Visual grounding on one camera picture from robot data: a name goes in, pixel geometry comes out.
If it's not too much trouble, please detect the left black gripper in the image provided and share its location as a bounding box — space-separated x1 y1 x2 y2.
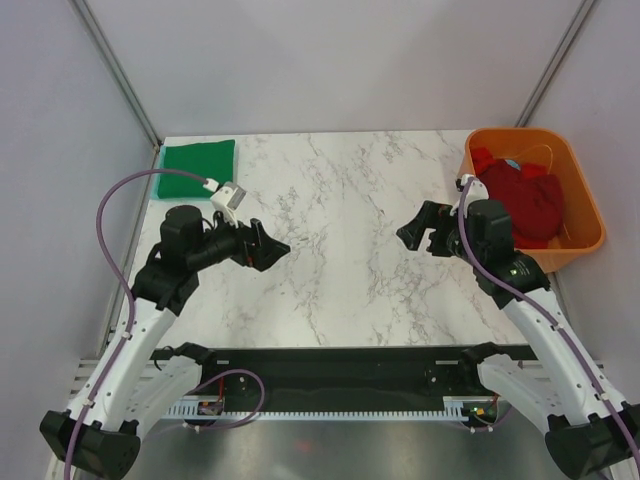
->
188 206 289 271

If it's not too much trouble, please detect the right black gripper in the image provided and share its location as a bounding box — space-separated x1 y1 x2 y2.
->
397 199 485 266

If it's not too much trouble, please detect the green t shirt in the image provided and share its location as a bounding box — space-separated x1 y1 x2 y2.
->
155 140 236 200

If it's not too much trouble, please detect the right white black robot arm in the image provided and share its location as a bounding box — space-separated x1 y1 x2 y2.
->
396 200 639 479

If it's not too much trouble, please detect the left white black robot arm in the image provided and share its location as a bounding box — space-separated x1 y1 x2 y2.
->
40 205 290 479

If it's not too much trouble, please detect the bright red t shirt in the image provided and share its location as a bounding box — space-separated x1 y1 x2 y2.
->
471 147 547 179

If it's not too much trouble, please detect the dark red t shirt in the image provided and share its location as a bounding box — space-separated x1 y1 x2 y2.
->
474 159 564 249

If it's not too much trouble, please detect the folded teal t shirt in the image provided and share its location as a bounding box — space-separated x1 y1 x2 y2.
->
152 144 212 200

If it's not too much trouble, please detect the orange plastic bin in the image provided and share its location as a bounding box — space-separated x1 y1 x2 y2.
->
458 127 606 273

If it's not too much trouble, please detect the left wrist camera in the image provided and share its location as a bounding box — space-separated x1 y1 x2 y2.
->
203 178 246 227

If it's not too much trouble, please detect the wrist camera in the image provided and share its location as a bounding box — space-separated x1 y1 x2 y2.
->
451 174 489 216
203 178 246 227

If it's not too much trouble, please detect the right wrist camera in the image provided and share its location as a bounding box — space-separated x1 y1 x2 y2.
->
451 174 489 216

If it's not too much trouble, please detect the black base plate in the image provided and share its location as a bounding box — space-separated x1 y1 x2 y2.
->
149 344 541 414

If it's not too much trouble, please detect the white slotted cable duct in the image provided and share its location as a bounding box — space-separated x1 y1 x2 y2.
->
161 396 491 422

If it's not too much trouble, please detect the right aluminium frame post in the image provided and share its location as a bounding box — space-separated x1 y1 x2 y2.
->
514 0 600 128

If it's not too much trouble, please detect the aluminium frame post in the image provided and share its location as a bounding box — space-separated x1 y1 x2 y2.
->
70 0 162 152
514 0 600 128

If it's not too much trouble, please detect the aluminium rail profile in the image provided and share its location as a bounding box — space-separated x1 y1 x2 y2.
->
70 359 99 397

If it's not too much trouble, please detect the left aluminium frame post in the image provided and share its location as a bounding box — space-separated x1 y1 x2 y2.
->
70 0 162 152

